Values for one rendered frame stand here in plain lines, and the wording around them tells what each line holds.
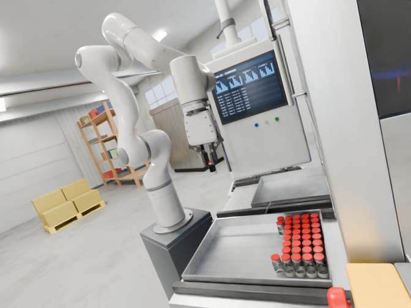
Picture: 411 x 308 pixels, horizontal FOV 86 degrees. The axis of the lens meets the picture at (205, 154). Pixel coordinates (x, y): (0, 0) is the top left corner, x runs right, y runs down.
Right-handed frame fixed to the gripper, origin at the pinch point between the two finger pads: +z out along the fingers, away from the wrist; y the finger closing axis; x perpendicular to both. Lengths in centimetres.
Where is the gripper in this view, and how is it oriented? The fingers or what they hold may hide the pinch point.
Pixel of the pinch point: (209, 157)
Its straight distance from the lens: 71.3
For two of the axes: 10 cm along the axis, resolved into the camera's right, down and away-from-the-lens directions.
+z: 2.6, 9.5, 1.7
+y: -8.8, 1.7, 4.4
